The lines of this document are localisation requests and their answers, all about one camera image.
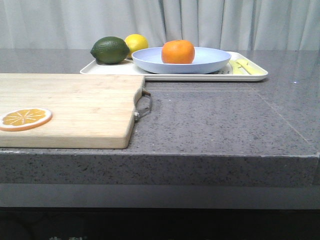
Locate cream rectangular tray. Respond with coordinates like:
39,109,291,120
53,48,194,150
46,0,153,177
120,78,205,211
80,51,268,82

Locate light blue round plate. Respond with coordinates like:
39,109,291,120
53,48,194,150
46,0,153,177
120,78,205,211
131,46,232,75

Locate metal cutting board handle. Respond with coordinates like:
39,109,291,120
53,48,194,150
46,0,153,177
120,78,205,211
133,88,153,122

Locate yellow fruit slices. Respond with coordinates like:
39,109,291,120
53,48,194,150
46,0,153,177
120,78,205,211
229,59,264,75

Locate grey curtain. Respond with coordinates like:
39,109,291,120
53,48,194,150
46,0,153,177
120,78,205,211
0,0,320,51

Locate orange slice coaster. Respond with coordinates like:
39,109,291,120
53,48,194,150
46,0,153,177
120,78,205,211
0,107,53,132

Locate orange mandarin fruit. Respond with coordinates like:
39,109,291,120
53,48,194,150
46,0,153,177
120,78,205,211
161,40,195,64

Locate dark green lime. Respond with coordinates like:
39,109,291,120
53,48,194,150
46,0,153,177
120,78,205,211
90,36,130,65

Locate wooden cutting board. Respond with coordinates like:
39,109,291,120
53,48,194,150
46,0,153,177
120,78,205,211
0,73,145,149

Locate yellow lemon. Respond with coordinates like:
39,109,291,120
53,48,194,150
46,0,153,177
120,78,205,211
124,34,149,59

